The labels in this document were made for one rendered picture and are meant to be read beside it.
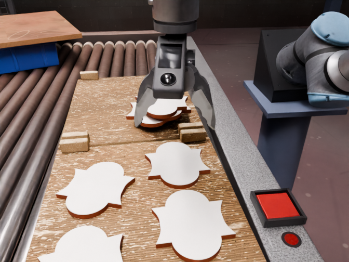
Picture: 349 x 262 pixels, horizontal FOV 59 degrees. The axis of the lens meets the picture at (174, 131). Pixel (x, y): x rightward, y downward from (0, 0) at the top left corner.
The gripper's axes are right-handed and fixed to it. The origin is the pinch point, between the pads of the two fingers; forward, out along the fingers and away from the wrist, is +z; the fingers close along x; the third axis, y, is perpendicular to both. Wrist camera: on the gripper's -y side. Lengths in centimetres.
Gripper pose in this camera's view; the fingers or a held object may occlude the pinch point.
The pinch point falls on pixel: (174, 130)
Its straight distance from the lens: 59.0
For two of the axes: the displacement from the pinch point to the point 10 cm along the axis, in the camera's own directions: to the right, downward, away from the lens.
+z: 0.0, 8.5, 5.3
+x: -10.0, -0.4, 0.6
